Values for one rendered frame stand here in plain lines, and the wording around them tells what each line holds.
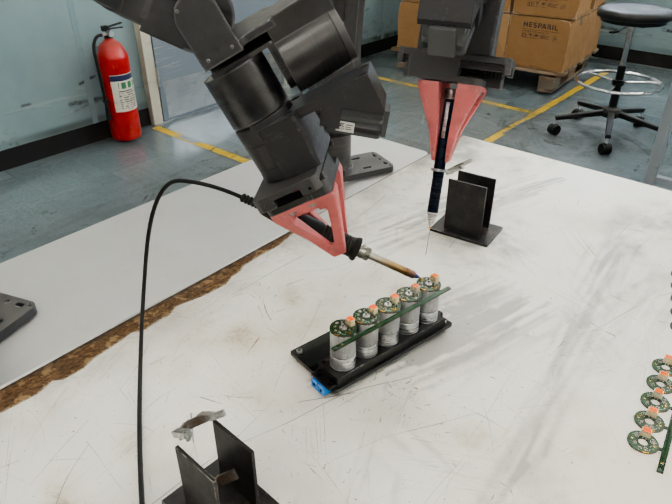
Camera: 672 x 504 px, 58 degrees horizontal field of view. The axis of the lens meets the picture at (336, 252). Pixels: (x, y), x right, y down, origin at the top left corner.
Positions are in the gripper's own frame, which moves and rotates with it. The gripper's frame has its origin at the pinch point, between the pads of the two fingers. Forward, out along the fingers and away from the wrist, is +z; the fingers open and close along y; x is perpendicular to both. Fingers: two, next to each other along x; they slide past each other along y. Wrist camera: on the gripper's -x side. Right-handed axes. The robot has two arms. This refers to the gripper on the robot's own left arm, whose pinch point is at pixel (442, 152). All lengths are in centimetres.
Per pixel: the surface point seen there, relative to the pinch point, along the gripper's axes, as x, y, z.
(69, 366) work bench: -15.4, -30.4, 25.1
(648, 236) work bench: 29.5, 24.8, 9.0
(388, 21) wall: 421, -122, -58
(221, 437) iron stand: -23.9, -9.0, 21.4
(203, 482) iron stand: -27.6, -8.2, 22.6
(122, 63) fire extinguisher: 193, -187, -2
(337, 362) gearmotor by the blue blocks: -10.3, -4.6, 19.6
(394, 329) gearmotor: -5.6, -0.7, 16.9
